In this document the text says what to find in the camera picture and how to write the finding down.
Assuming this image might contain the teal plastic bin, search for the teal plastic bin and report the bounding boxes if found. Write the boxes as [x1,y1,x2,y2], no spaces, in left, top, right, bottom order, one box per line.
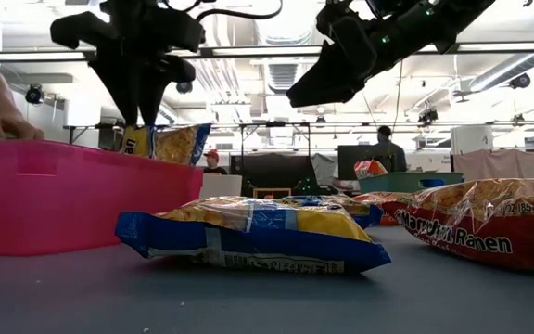
[358,171,464,195]

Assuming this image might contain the grey cloth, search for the grey cloth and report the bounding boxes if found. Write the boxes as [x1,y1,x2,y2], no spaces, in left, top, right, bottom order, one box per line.
[311,152,340,186]

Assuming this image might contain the white plastic bin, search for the white plastic bin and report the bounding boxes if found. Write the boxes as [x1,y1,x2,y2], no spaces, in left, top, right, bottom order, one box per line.
[199,173,244,200]

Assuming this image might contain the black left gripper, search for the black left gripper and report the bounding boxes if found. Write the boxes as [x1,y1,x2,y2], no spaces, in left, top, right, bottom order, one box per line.
[91,0,206,127]

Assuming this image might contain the blue-grey table mat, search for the blue-grey table mat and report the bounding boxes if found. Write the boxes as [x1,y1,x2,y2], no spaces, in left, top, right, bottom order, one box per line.
[0,225,534,334]

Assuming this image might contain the red Maruchan noodle pack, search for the red Maruchan noodle pack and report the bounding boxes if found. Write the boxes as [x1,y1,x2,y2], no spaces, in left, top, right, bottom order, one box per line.
[380,177,534,273]

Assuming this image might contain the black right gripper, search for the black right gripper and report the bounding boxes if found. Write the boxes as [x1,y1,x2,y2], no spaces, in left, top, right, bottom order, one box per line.
[286,0,435,109]

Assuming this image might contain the small wooden shelf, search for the small wooden shelf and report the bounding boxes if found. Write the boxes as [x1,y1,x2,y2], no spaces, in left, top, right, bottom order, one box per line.
[252,186,292,199]

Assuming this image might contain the white pillar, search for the white pillar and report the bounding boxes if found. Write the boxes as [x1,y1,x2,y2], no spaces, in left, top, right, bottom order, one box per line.
[451,124,494,156]

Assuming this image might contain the person's right hand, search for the person's right hand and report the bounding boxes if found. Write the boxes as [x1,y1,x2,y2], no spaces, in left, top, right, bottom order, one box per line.
[0,113,45,143]

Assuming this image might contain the pink cloth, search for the pink cloth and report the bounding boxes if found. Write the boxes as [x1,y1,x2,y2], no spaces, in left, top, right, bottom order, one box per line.
[451,148,534,180]

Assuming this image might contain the pink plastic bin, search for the pink plastic bin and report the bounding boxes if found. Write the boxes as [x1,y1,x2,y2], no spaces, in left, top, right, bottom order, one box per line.
[0,139,204,257]

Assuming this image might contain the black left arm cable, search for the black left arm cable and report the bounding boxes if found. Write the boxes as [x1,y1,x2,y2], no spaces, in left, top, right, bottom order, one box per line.
[158,0,285,23]

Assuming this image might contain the blue Maruchan noodle pack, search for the blue Maruchan noodle pack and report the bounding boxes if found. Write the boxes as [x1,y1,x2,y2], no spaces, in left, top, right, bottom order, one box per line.
[119,122,212,167]
[275,193,385,230]
[114,195,392,275]

